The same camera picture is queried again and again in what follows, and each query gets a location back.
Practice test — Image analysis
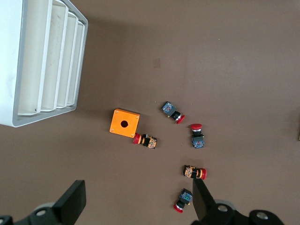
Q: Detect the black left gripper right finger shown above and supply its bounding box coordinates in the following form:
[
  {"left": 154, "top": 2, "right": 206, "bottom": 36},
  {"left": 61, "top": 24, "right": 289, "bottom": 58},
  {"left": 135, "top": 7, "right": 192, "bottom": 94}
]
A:
[{"left": 191, "top": 178, "right": 285, "bottom": 225}]

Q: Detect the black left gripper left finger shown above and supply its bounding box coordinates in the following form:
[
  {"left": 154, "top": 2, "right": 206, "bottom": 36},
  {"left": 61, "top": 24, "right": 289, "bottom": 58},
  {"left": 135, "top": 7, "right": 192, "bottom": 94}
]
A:
[{"left": 0, "top": 180, "right": 87, "bottom": 225}]

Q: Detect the brown table cover sheet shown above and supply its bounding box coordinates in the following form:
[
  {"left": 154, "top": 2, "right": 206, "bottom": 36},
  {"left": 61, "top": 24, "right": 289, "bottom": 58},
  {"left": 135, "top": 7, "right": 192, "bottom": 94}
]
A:
[{"left": 0, "top": 0, "right": 300, "bottom": 225}]

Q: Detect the red button blue contact block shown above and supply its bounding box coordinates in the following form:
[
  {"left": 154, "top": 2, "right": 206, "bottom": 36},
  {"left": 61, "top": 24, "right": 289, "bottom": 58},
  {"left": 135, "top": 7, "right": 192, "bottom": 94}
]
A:
[
  {"left": 189, "top": 123, "right": 206, "bottom": 150},
  {"left": 161, "top": 101, "right": 186, "bottom": 124},
  {"left": 173, "top": 187, "right": 193, "bottom": 214}
]

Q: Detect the white stepped rack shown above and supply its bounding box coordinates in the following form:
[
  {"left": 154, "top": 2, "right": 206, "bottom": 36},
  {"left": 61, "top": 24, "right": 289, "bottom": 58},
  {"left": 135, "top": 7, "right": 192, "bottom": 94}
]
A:
[{"left": 0, "top": 0, "right": 89, "bottom": 128}]

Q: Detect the red button orange contact block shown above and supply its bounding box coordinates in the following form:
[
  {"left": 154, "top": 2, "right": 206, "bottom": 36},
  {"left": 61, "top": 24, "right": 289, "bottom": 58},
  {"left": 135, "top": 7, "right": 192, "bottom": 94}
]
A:
[
  {"left": 133, "top": 133, "right": 158, "bottom": 150},
  {"left": 182, "top": 164, "right": 208, "bottom": 180}
]

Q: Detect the orange button enclosure box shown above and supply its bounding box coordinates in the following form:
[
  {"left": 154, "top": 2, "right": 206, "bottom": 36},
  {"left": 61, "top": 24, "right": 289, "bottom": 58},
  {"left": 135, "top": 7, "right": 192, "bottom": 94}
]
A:
[{"left": 109, "top": 108, "right": 141, "bottom": 138}]

